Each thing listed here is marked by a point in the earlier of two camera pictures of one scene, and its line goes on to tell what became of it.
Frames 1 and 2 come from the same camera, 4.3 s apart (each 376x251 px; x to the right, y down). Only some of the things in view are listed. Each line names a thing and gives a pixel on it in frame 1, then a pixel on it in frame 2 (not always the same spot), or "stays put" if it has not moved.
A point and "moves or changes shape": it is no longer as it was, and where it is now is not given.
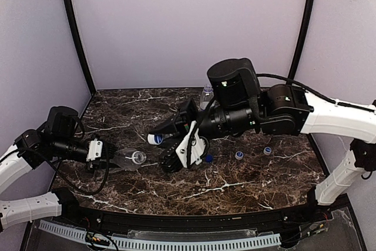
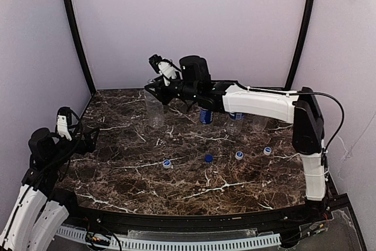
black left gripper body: [105, 154] -> [85, 140]
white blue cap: [239, 155] stays put
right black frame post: [305, 26] stays put
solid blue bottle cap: [209, 158] stays put
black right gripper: [182, 127] -> [165, 91]
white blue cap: [155, 139] moves or changes shape
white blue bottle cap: [267, 150] stays put
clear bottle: [128, 159] -> [155, 109]
